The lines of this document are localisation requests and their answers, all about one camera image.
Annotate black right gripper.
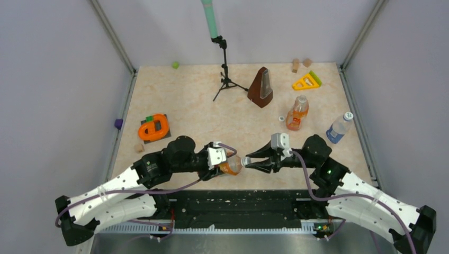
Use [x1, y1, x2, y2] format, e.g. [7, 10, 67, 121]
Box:
[246, 141, 317, 174]

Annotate orange tea bottle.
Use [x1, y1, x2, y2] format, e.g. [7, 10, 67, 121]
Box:
[285, 95, 309, 131]
[219, 155, 243, 176]

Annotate blue label water bottle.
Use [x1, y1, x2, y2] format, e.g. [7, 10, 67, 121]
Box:
[326, 112, 354, 144]

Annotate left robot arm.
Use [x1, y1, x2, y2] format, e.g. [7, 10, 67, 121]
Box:
[55, 135, 237, 247]

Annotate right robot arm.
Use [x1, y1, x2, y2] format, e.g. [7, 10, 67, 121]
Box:
[241, 133, 436, 253]

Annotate small wooden cube left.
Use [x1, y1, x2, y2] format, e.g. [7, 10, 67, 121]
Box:
[134, 143, 145, 153]

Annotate brown wooden metronome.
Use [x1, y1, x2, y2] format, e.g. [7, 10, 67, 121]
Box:
[247, 67, 274, 108]

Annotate yellow triangle toy block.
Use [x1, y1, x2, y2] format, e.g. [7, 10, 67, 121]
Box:
[292, 74, 320, 90]

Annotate black mini tripod stand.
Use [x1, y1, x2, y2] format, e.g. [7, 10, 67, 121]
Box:
[211, 35, 249, 102]

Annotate wooden block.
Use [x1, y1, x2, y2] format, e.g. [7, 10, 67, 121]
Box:
[302, 58, 313, 68]
[292, 58, 300, 73]

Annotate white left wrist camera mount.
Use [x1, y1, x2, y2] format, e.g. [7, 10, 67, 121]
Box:
[206, 142, 227, 169]

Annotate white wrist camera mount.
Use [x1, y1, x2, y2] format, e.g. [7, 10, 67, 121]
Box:
[270, 133, 292, 160]
[206, 142, 227, 169]

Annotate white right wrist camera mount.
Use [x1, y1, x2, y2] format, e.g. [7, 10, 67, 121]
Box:
[270, 133, 292, 160]

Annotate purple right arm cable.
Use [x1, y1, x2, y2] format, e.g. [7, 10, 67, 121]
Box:
[291, 150, 418, 254]

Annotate orange ring toy on plate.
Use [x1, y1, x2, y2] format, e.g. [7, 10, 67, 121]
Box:
[137, 114, 171, 143]

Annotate purple wall knob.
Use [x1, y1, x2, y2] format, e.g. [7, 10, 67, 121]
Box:
[114, 119, 123, 130]

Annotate mint green cylinder handle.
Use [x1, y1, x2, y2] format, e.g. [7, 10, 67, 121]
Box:
[201, 0, 219, 40]

